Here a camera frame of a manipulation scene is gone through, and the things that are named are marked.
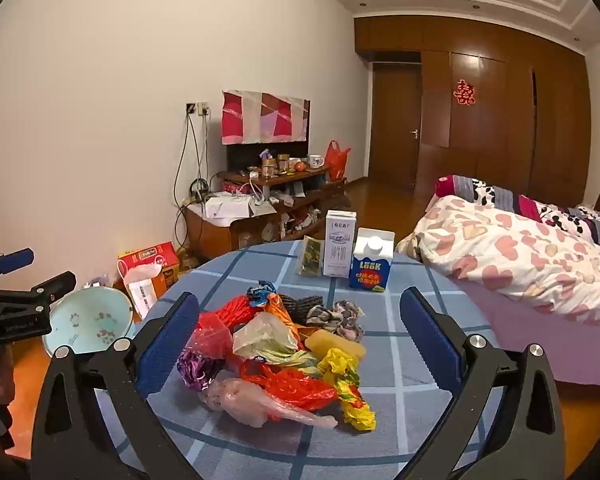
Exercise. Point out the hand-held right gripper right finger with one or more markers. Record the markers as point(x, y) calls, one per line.
point(430, 340)

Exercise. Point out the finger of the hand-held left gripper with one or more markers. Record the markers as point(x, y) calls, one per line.
point(50, 287)
point(15, 260)

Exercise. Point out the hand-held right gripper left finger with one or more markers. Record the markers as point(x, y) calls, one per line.
point(167, 345)

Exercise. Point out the purple foil wrapper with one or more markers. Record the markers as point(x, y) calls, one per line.
point(195, 370)

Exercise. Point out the pink translucent plastic bag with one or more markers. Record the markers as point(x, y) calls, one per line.
point(212, 337)

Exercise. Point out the pale blue cartoon print basin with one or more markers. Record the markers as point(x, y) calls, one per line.
point(90, 317)

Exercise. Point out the red foam fruit net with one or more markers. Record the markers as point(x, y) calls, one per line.
point(232, 312)

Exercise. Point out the grey striped cloth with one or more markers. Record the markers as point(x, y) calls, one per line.
point(340, 317)

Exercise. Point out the pale green plastic bag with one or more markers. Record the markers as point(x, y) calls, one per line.
point(262, 340)

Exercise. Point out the yellow wrapper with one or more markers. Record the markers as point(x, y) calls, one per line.
point(347, 390)

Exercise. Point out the yellow sponge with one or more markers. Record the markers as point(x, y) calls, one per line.
point(330, 342)

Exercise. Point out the clear plastic bag red print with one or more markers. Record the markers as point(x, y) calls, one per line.
point(255, 402)

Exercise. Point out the blue wrapper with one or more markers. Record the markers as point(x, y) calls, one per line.
point(260, 295)

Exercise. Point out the person's left hand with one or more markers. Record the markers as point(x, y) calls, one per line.
point(2, 375)

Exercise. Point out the blue plaid tablecloth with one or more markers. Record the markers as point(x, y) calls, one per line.
point(380, 320)

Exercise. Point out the white orange paper bag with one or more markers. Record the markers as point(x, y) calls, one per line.
point(142, 292)

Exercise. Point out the red cardboard box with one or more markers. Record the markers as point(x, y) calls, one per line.
point(152, 260)

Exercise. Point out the blue white gable carton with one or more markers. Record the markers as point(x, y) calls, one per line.
point(370, 270)

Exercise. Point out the bed with purple sheet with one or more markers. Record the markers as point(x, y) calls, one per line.
point(530, 345)

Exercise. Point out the wooden television cabinet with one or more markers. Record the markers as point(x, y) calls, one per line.
point(210, 232)

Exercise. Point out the tall white milk carton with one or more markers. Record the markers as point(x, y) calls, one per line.
point(340, 245)

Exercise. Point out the clear packet dark contents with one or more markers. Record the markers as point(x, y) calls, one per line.
point(310, 257)

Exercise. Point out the flat white box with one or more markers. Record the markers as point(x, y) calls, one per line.
point(230, 205)

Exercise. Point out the floral striped blanket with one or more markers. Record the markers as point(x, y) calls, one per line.
point(500, 195)

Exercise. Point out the orange red shopping bag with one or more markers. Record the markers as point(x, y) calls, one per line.
point(336, 162)

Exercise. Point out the glass jar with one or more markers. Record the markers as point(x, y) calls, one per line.
point(283, 164)
point(268, 168)

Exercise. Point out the black television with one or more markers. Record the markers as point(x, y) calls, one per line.
point(245, 152)

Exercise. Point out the white printed mug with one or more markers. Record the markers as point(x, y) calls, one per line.
point(315, 161)

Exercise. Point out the dark wooden door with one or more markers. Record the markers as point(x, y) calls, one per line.
point(395, 125)

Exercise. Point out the wooden wardrobe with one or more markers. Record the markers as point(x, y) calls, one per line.
point(505, 135)

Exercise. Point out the wall socket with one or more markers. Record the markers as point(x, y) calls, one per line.
point(202, 108)

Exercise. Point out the red paper wall decoration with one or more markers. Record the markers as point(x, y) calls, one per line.
point(464, 92)

